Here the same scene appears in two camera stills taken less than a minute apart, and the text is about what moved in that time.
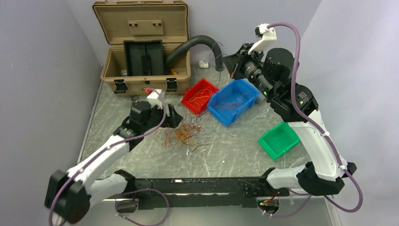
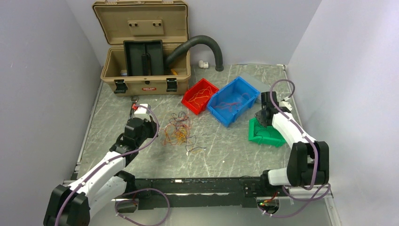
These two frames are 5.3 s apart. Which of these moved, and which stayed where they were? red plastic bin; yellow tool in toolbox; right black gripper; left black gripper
Moved: right black gripper; left black gripper
Stayed: red plastic bin; yellow tool in toolbox
